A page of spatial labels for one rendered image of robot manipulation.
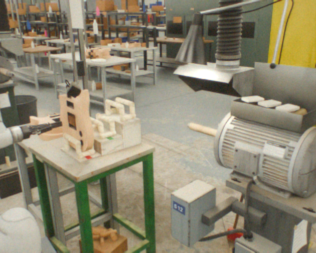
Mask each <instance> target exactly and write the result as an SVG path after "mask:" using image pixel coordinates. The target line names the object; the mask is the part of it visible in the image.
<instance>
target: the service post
mask: <svg viewBox="0 0 316 253"><path fill-rule="evenodd" d="M69 5H70V11H71V21H72V28H75V29H77V34H78V44H79V55H80V60H76V65H77V75H78V76H82V86H83V90H85V89H88V91H89V87H88V76H87V65H86V60H85V49H84V38H83V29H84V28H83V17H82V6H81V0H69ZM89 116H90V117H91V109H90V101H89ZM90 184H91V185H92V186H95V185H97V184H100V180H97V181H94V182H91V183H90Z"/></svg>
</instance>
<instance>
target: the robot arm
mask: <svg viewBox="0 0 316 253"><path fill-rule="evenodd" d="M62 126H63V123H62V121H58V122H54V123H49V122H48V124H47V123H43V124H37V125H30V126H29V127H27V126H26V125H24V126H13V127H9V128H6V127H5V125H4V124H3V121H2V116H1V112H0V149H1V148H5V147H7V146H9V145H11V144H15V143H19V142H22V141H23V140H25V139H28V138H30V135H36V134H38V135H40V134H43V133H46V132H49V131H52V129H54V128H57V127H62ZM0 253H43V251H42V245H41V235H40V230H39V226H38V224H37V222H36V221H35V219H34V217H33V215H32V214H31V213H30V212H29V211H28V210H26V209H24V208H12V209H10V210H7V211H5V212H4V213H3V214H2V215H1V216H0Z"/></svg>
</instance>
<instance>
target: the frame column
mask: <svg viewBox="0 0 316 253"><path fill-rule="evenodd" d="M248 205H249V206H251V207H253V208H255V209H257V210H259V211H262V212H264V213H266V221H265V222H264V223H263V224H262V225H259V224H257V223H255V222H252V221H250V220H248V223H249V227H250V230H251V231H252V232H254V233H256V234H258V235H260V236H262V237H263V238H265V239H268V240H270V241H272V242H274V243H276V244H278V245H279V246H281V247H282V248H281V253H307V251H308V244H309V238H310V231H311V228H312V223H310V222H309V221H306V220H304V219H301V218H299V217H297V216H294V215H291V214H290V213H287V212H285V211H283V210H280V209H278V208H275V207H273V206H272V205H269V204H267V203H264V202H261V201H259V200H257V199H254V198H252V197H250V196H249V204H248Z"/></svg>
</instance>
